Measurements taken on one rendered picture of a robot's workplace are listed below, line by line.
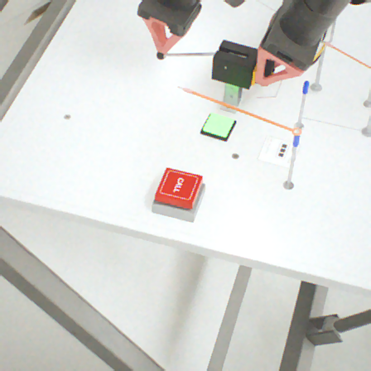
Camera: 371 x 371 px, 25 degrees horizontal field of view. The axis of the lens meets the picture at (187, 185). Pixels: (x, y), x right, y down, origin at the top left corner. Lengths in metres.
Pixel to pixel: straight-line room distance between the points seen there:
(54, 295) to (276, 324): 1.89
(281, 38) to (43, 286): 0.51
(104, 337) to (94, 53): 0.44
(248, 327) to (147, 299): 1.56
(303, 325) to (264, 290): 1.65
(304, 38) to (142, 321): 0.58
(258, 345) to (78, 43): 1.88
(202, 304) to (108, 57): 0.50
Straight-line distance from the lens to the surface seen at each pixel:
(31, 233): 1.29
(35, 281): 1.27
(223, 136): 1.16
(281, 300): 3.16
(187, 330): 1.50
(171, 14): 1.10
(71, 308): 1.31
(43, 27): 1.37
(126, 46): 1.31
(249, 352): 2.96
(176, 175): 1.07
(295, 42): 1.09
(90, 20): 1.36
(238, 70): 1.15
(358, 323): 1.38
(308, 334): 1.43
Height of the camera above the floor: 1.77
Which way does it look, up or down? 38 degrees down
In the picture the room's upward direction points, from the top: 72 degrees clockwise
